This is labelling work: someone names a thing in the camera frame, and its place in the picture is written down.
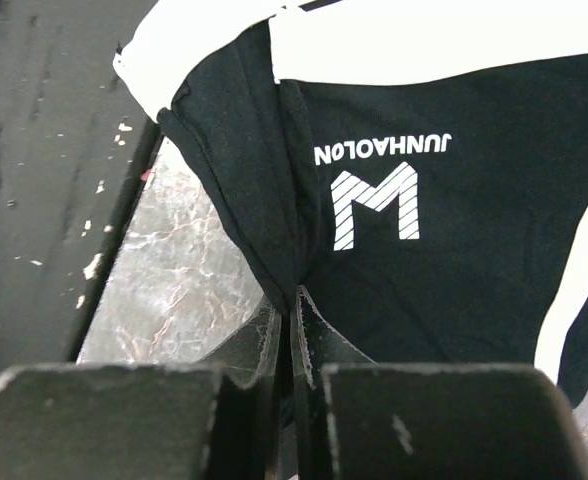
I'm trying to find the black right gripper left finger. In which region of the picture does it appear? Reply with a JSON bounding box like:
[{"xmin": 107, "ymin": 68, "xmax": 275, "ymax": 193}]
[{"xmin": 0, "ymin": 302, "xmax": 282, "ymax": 479}]

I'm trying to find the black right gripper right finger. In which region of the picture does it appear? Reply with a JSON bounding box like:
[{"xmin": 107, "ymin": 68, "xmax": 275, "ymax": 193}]
[{"xmin": 291, "ymin": 289, "xmax": 588, "ymax": 479}]

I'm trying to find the black white trimmed underwear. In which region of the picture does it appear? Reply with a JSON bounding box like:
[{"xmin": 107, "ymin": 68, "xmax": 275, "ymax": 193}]
[{"xmin": 113, "ymin": 1, "xmax": 588, "ymax": 405}]

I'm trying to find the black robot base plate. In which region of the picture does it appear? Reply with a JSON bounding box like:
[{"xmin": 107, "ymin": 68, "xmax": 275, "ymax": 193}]
[{"xmin": 0, "ymin": 1, "xmax": 158, "ymax": 371}]

